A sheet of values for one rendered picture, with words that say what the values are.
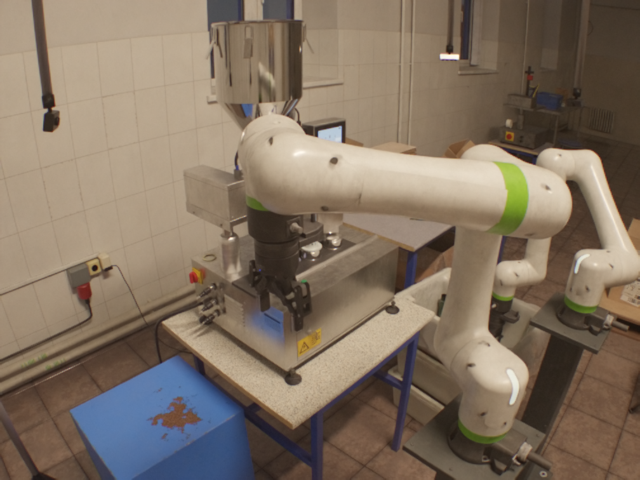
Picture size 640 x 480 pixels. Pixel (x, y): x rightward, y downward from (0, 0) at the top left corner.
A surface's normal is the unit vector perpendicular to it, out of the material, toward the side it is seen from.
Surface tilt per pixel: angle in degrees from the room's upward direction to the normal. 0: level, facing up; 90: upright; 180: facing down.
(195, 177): 90
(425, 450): 0
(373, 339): 0
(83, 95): 90
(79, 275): 90
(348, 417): 0
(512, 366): 11
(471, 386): 89
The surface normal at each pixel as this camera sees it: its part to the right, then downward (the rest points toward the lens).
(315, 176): 0.41, 0.15
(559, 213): 0.26, 0.30
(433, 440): 0.00, -0.90
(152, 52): 0.73, 0.29
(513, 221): 0.12, 0.68
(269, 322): -0.68, 0.32
